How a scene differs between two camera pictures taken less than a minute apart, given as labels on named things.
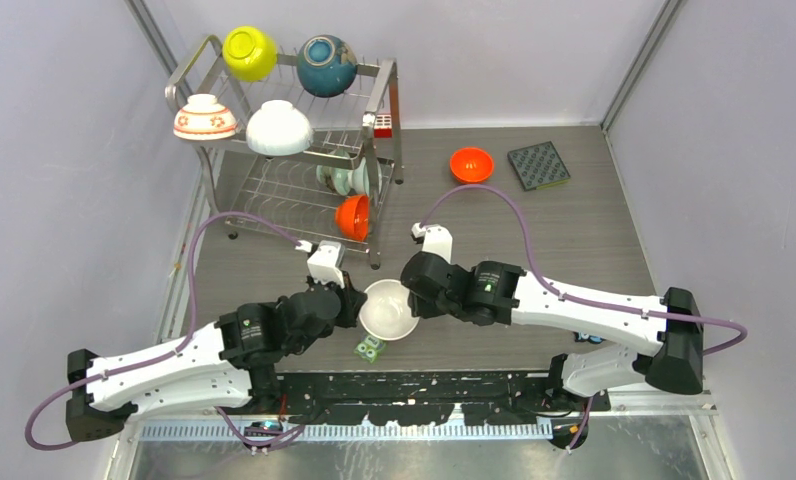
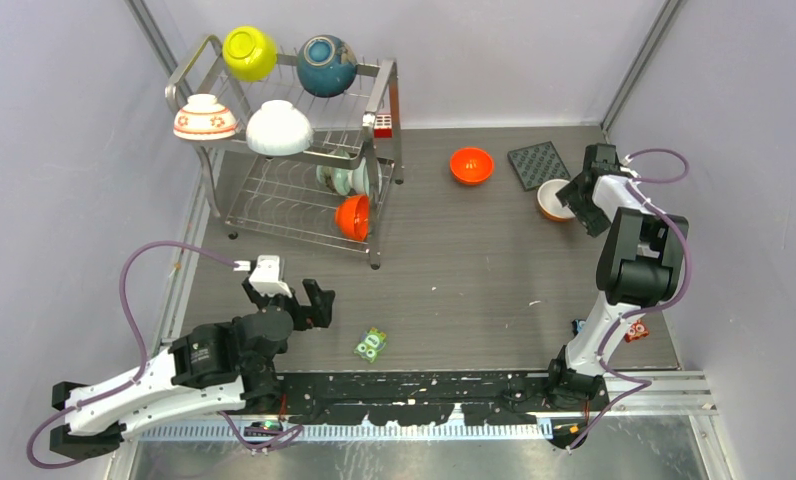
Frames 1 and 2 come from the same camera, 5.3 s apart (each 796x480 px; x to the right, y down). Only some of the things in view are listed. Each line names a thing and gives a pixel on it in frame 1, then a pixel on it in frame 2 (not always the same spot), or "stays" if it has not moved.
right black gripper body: [425, 309] -> [592, 217]
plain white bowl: [277, 128] stays
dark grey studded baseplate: [538, 166] stays
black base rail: [385, 399] stays
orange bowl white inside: [385, 313] -> [549, 202]
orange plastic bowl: [472, 164] stays
